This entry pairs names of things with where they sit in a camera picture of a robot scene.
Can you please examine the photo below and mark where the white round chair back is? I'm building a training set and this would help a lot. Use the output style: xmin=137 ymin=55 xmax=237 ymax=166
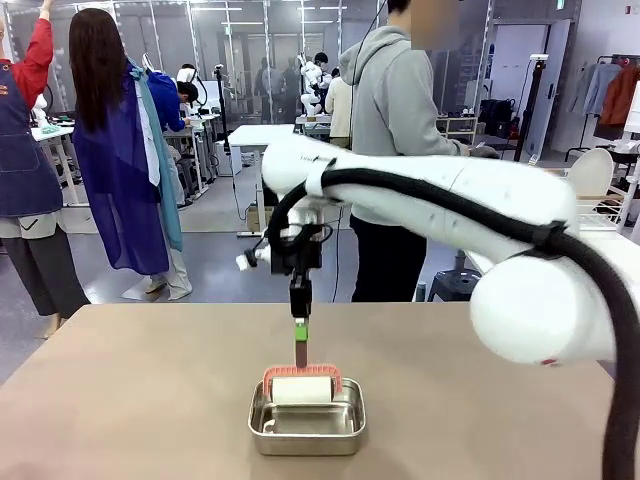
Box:
xmin=568 ymin=147 xmax=615 ymax=197

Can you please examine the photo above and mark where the black sleeved arm cable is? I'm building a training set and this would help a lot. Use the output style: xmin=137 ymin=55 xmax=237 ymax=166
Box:
xmin=267 ymin=167 xmax=640 ymax=480

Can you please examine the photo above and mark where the white workbench table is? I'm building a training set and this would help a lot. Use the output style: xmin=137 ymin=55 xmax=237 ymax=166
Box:
xmin=29 ymin=117 xmax=94 ymax=207

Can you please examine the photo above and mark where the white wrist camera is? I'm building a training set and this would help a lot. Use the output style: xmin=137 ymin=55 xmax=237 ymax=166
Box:
xmin=235 ymin=246 xmax=275 ymax=272

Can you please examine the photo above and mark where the person in cream top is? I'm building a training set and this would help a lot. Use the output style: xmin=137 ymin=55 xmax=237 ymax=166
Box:
xmin=324 ymin=67 xmax=354 ymax=149

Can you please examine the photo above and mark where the white door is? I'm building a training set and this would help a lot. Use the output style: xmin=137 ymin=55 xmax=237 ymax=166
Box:
xmin=488 ymin=20 xmax=571 ymax=154

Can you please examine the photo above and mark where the person right hand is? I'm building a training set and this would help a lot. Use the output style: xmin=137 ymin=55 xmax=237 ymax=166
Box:
xmin=467 ymin=141 xmax=501 ymax=160

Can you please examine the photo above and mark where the small steel rectangular container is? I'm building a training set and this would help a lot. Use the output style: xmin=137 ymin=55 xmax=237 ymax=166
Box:
xmin=247 ymin=377 xmax=367 ymax=457

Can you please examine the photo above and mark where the black backpack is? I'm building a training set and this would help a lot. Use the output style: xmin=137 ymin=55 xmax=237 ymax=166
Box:
xmin=479 ymin=98 xmax=516 ymax=139

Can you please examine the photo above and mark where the person in blue jacket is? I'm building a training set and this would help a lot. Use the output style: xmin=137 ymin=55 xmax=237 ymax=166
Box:
xmin=147 ymin=69 xmax=201 ymax=209

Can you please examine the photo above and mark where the black pole stand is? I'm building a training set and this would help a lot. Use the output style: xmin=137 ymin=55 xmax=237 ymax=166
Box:
xmin=514 ymin=53 xmax=550 ymax=162

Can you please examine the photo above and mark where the white wire basket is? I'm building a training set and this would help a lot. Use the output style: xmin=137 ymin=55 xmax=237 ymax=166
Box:
xmin=577 ymin=194 xmax=632 ymax=232

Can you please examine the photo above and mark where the person right forearm grey sleeve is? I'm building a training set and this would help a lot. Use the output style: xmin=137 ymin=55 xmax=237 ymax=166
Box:
xmin=424 ymin=132 xmax=474 ymax=157

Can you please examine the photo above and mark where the grey shirt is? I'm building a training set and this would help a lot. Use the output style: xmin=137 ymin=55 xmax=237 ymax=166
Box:
xmin=567 ymin=62 xmax=621 ymax=117

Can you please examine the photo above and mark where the person in grey hoodie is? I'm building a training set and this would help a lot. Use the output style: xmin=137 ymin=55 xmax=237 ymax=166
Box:
xmin=338 ymin=0 xmax=471 ymax=304

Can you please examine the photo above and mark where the cardboard box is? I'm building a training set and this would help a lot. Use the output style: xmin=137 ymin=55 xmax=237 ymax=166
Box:
xmin=246 ymin=204 xmax=274 ymax=232

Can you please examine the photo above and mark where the pink lint roller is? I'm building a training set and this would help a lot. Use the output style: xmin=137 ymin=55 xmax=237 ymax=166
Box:
xmin=262 ymin=339 xmax=344 ymax=405

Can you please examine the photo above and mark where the black tripod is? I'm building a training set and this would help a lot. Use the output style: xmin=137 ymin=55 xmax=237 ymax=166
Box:
xmin=212 ymin=63 xmax=236 ymax=156

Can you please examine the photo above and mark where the black metal stool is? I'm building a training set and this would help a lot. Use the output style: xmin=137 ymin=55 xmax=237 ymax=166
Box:
xmin=427 ymin=268 xmax=482 ymax=303

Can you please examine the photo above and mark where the black clothes rack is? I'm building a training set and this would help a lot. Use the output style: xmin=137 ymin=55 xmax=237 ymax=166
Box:
xmin=582 ymin=53 xmax=640 ymax=151

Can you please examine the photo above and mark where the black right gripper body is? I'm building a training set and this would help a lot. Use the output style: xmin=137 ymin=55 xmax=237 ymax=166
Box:
xmin=269 ymin=224 xmax=324 ymax=277

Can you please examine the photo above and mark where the orange jacket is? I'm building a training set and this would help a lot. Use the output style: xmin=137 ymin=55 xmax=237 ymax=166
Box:
xmin=598 ymin=64 xmax=640 ymax=127

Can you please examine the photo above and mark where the white desk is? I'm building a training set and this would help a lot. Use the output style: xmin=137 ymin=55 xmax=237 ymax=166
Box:
xmin=227 ymin=123 xmax=297 ymax=239

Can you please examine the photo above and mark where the white humanoid robot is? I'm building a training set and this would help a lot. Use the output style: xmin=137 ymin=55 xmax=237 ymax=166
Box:
xmin=297 ymin=52 xmax=334 ymax=119

